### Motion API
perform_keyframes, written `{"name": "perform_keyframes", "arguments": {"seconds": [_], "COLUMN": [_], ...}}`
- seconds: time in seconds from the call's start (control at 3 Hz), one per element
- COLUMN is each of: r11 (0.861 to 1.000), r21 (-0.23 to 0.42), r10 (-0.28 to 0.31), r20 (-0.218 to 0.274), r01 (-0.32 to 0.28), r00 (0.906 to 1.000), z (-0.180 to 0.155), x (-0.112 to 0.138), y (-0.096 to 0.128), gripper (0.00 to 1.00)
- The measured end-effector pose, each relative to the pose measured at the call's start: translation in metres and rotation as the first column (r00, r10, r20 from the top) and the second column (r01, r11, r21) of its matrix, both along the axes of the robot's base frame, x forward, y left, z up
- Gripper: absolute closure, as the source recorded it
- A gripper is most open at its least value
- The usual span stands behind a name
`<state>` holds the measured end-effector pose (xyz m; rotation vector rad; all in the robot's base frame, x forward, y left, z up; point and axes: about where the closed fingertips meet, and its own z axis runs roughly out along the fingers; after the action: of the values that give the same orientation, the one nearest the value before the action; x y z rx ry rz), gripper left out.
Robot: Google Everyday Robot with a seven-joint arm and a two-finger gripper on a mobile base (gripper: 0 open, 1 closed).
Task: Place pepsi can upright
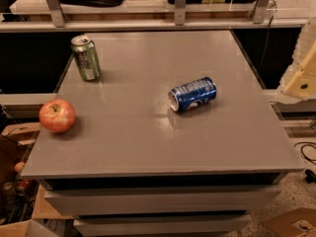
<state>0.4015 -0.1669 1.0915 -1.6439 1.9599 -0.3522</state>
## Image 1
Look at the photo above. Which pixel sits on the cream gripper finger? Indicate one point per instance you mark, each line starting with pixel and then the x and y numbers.
pixel 302 84

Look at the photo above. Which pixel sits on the blue pepsi can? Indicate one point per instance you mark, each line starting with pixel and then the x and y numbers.
pixel 192 94

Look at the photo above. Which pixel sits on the green soda can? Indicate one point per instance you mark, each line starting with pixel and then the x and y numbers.
pixel 86 58

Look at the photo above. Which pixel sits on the grey drawer cabinet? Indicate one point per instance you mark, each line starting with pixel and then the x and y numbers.
pixel 126 136

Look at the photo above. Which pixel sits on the cardboard box bottom right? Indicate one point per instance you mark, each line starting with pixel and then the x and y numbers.
pixel 300 222

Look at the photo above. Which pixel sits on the cardboard box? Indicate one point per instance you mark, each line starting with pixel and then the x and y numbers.
pixel 16 143
pixel 300 222

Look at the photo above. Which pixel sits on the upper grey drawer front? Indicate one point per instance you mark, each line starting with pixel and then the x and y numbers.
pixel 161 200

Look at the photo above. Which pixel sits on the grey drawer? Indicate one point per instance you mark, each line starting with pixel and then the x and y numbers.
pixel 161 200
pixel 162 225

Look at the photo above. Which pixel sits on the lower grey drawer front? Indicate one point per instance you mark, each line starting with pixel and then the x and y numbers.
pixel 162 225

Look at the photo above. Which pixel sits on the red apple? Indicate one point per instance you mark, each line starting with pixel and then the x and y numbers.
pixel 57 115

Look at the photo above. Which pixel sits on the cardboard box left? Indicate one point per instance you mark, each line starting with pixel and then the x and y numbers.
pixel 16 143

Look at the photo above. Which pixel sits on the wooden back shelf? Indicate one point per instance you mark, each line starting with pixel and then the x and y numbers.
pixel 157 15

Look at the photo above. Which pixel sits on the right metal bracket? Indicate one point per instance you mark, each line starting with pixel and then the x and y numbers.
pixel 260 11

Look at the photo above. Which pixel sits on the metal bracket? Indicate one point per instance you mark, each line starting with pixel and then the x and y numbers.
pixel 56 13
pixel 180 12
pixel 260 11

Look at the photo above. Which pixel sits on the middle metal bracket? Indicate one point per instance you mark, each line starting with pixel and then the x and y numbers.
pixel 180 12

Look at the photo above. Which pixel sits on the left metal bracket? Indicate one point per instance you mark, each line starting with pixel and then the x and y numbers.
pixel 56 13

